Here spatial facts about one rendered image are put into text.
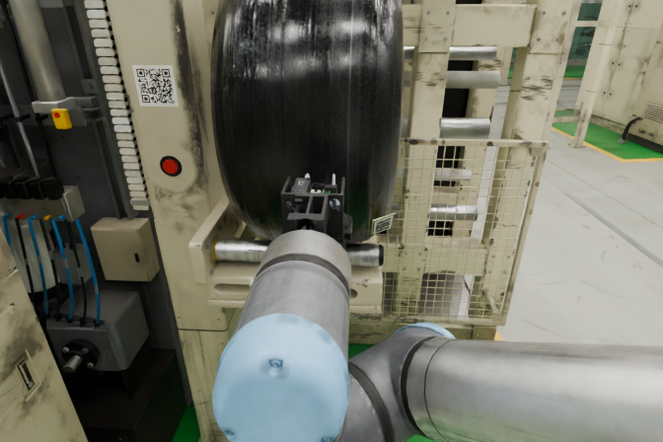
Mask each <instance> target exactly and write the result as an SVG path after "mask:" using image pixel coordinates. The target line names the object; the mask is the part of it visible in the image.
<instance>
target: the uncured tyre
mask: <svg viewBox="0 0 663 442"><path fill-rule="evenodd" d="M404 73H405V39H404V19H403V6H402V0H219V4H218V8H217V13H216V18H215V23H214V30H213V39H212V49H211V69H210V93H211V113H212V125H213V135H214V142H215V149H216V155H217V161H218V166H219V170H220V175H221V179H222V182H223V186H224V188H225V191H226V194H227V197H228V199H229V201H230V203H231V205H232V207H233V209H234V211H235V212H236V213H237V215H238V216H239V217H240V218H241V219H242V220H243V221H244V222H245V223H246V224H247V225H248V226H249V227H250V228H251V229H252V230H253V231H254V232H255V233H256V234H257V235H258V236H260V237H263V238H267V239H270V240H272V241H273V240H275V239H276V238H278V237H279V236H281V230H282V229H283V224H282V209H281V194H280V193H281V192H282V190H283V187H284V185H285V183H286V180H287V178H288V177H290V178H291V187H292V186H293V185H294V184H295V181H296V179H297V178H305V176H306V174H309V176H310V179H311V186H312V184H313V183H318V184H325V185H326V184H332V174H335V184H336V189H337V193H341V183H342V178H344V205H343V212H344V213H345V214H347V215H349V216H351V217H352V233H351V240H346V243H347V244H355V243H359V242H363V241H367V240H369V239H370V238H371V237H373V236H374V235H375V234H374V235H371V231H372V223H373V220H375V219H377V218H380V217H383V216H386V215H389V214H390V212H391V207H392V201H393V196H394V191H395V186H396V180H397V173H398V165H399V157H400V147H401V135H402V120H403V102H404ZM325 185H324V189H325Z"/></svg>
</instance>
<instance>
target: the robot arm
mask: <svg viewBox="0 0 663 442"><path fill-rule="evenodd" d="M324 185H325V184H318V183H313V184H312V186H311V179H310V176H309V174H306V176H305V178H297V179H296V181H295V184H294V185H293V186H292V187H291V178H290V177H288V178H287V180H286V183H285V185H284V187H283V190H282V192H281V193H280V194H281V209H282V224H283V229H282V230H281V236H279V237H278V238H276V239H275V240H273V241H272V242H271V244H270V245H269V246H268V247H267V249H266V250H265V253H264V255H263V258H262V260H261V263H260V265H259V268H258V272H257V275H256V277H255V278H252V279H251V280H250V282H249V285H250V288H251V289H250V292H249V294H248V297H247V300H246V302H245V305H244V307H243V310H242V313H241V315H240V318H239V320H238V322H237V325H236V327H235V330H234V332H233V335H232V338H231V339H230V341H229V342H228V344H227V345H226V347H225V349H224V351H223V353H222V355H221V358H220V361H219V364H218V368H217V373H216V380H215V385H214V389H213V396H212V405H213V411H214V415H215V418H216V421H217V423H218V425H219V427H220V429H221V430H222V431H223V432H224V434H225V435H226V436H227V438H228V440H229V441H230V442H406V440H408V439H409V438H410V437H412V436H413V435H416V434H418V435H420V436H423V437H425V438H428V439H431V440H435V441H437V442H663V346H647V345H618V344H591V343H562V342H533V341H506V340H477V339H456V338H455V337H454V336H453V335H452V334H450V333H449V332H448V331H446V330H445V329H443V328H441V327H439V326H437V325H435V324H432V323H416V324H413V325H409V326H406V327H403V328H401V329H399V330H397V331H396V332H394V333H393V334H392V335H391V336H390V337H388V338H386V339H384V340H382V341H381V342H379V343H377V344H375V345H373V346H372V347H370V348H368V349H366V350H364V351H363V352H361V353H359V354H357V355H355V356H353V357H352V358H350V359H348V334H349V302H350V286H351V263H350V260H349V257H348V254H347V252H346V251H345V250H344V249H346V240H351V233H352V217H351V216H349V215H347V214H345V213H344V212H343V205H344V178H342V183H341V193H337V189H336V184H335V174H332V184H326V185H325V189H324ZM286 189H287V192H285V191H286Z"/></svg>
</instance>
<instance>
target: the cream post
mask: <svg viewBox="0 0 663 442"><path fill-rule="evenodd" d="M106 1H107V6H108V10H109V15H110V23H111V27H112V32H113V37H114V41H115V46H116V50H117V55H118V60H119V64H120V69H121V73H122V78H123V83H124V87H125V92H126V96H127V100H128V104H129V107H130V112H131V117H132V123H133V128H134V132H135V137H136V141H137V146H138V151H139V155H140V160H141V164H142V169H143V174H144V178H145V183H146V186H147V191H148V195H149V200H150V204H151V208H152V212H153V217H154V222H155V227H156V232H157V237H158V241H159V246H160V251H161V255H162V260H163V264H164V269H165V273H166V277H167V282H168V286H169V291H170V296H171V300H172V305H173V309H174V314H175V319H176V323H177V328H178V332H179V337H180V342H181V346H182V351H183V355H184V363H185V368H186V372H187V376H188V381H189V385H190V390H191V395H192V399H193V404H194V408H195V413H196V418H197V422H198V426H199V430H200V436H201V441H202V442H230V441H229V440H228V438H227V436H226V435H225V434H224V432H223V431H222V430H221V429H220V427H219V425H218V423H217V421H216V418H215V415H214V411H213V405H212V396H213V389H214V385H215V380H216V373H217V368H218V364H219V361H220V358H221V355H222V353H223V351H224V349H225V347H226V345H227V344H228V342H229V341H230V339H231V338H232V335H233V332H234V330H235V327H236V325H237V322H238V320H239V318H240V315H241V309H240V308H226V307H209V306H208V299H209V298H208V297H207V292H206V286H205V284H196V283H195V282H194V278H193V273H192V267H191V262H190V256H189V250H188V244H189V242H190V241H191V239H192V238H193V236H194V235H195V234H196V232H197V231H198V229H199V228H200V227H201V225H202V224H203V222H204V221H205V220H206V218H207V217H208V215H209V214H210V213H211V212H212V210H213V209H214V207H215V206H216V205H217V203H218V202H219V200H220V199H221V198H222V196H223V195H224V193H225V192H226V191H225V188H224V186H223V182H222V179H221V175H220V170H219V166H218V161H217V155H216V149H215V142H214V135H213V125H212V113H211V93H210V64H209V56H208V48H207V40H206V32H205V25H204V17H203V9H202V1H201V0H106ZM132 65H172V66H173V73H174V79H175V85H176V91H177V97H178V103H179V106H178V107H141V106H140V103H139V98H138V94H137V89H136V84H135V79H134V74H133V69H132ZM169 159H172V160H174V161H176V162H177V163H178V165H179V169H178V170H177V171H176V172H175V173H174V174H169V173H167V172H166V171H165V170H164V168H163V163H164V162H165V161H166V160H169Z"/></svg>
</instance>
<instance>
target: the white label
mask: <svg viewBox="0 0 663 442"><path fill-rule="evenodd" d="M395 214H396V213H392V214H389V215H386V216H383V217H380V218H377V219H375V220H373V223H372V231H371V235H374V234H377V233H380V232H383V231H385V230H388V229H391V228H392V227H393V223H394V218H395Z"/></svg>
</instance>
